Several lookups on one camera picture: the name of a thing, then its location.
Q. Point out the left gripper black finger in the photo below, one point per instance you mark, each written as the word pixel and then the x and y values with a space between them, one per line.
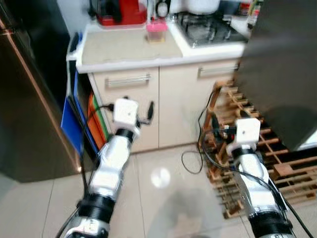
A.
pixel 150 111

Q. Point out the pink lid food container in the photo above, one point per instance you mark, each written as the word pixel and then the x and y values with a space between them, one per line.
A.
pixel 157 30

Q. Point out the dark grey mini fridge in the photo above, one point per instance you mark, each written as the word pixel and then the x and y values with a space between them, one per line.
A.
pixel 282 74

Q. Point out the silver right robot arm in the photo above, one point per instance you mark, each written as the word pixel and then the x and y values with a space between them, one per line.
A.
pixel 255 188

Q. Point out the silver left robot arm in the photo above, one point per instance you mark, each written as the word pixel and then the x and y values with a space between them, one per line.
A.
pixel 111 168

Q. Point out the tall dark fridge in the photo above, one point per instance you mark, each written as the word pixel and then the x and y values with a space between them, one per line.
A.
pixel 29 99

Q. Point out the beige kitchen cabinet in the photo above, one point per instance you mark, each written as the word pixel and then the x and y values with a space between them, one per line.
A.
pixel 173 99

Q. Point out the beige counter mat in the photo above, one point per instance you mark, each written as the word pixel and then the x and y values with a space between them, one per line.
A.
pixel 129 47

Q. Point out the wooden slatted rack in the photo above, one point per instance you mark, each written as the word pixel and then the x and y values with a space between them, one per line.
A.
pixel 283 169

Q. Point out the blue board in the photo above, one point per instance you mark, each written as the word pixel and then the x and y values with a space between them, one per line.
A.
pixel 72 124

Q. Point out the steel gas stove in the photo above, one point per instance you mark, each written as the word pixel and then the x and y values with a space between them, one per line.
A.
pixel 208 29

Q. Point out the red kitchen appliance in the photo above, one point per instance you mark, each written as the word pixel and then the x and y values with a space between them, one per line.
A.
pixel 121 12

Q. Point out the white pot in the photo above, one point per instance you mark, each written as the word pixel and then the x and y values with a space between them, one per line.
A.
pixel 200 5

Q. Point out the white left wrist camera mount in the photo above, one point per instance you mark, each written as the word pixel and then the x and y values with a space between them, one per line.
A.
pixel 125 111

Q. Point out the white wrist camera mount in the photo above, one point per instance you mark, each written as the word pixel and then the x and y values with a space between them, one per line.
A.
pixel 125 111
pixel 246 131

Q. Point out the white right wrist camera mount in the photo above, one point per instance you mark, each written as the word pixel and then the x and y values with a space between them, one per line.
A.
pixel 246 131

